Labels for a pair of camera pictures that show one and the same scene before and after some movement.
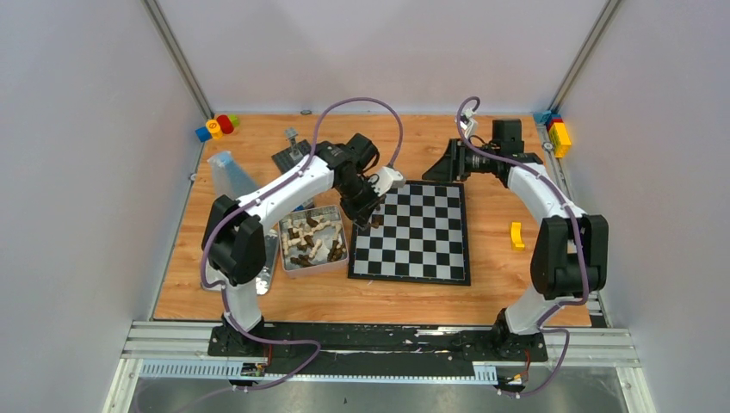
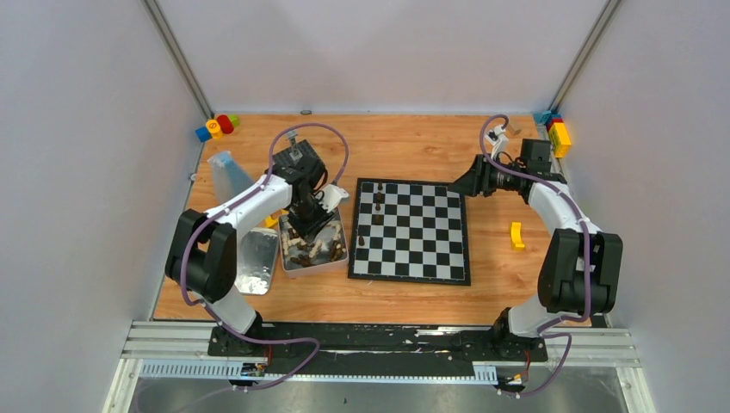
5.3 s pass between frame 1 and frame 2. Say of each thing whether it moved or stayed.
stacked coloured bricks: stayed
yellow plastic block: stayed
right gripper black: moved
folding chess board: stayed
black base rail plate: stayed
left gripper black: moved
